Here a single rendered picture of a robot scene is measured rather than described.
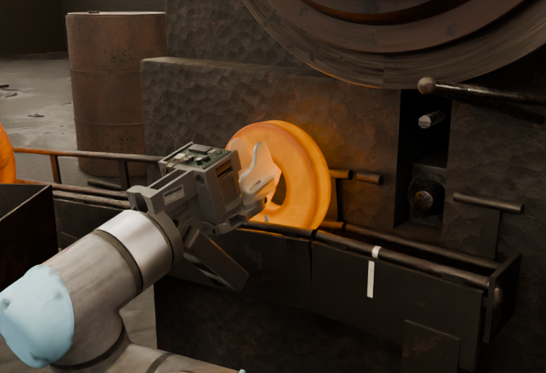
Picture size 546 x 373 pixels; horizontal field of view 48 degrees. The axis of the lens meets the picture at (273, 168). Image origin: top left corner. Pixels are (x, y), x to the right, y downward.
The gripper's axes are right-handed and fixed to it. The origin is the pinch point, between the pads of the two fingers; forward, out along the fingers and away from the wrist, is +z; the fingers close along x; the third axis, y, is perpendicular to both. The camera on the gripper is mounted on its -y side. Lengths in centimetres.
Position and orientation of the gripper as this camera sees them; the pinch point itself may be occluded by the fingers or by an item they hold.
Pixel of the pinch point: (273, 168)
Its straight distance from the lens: 75.2
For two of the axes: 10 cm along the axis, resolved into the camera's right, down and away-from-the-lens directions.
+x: -7.8, -1.5, 6.1
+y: -1.7, -8.8, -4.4
